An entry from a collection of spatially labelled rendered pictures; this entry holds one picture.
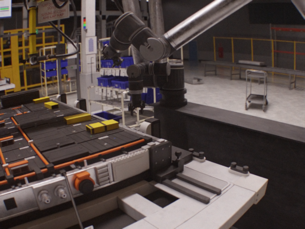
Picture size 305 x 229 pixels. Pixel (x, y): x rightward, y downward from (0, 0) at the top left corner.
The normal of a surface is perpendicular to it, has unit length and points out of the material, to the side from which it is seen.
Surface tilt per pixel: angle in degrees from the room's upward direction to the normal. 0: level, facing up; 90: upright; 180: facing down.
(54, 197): 90
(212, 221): 0
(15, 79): 90
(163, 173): 0
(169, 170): 0
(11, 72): 90
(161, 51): 91
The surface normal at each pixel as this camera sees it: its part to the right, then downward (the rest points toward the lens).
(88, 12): 0.65, 0.18
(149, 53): -0.24, 0.26
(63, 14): 0.11, 0.26
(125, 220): -0.04, -0.96
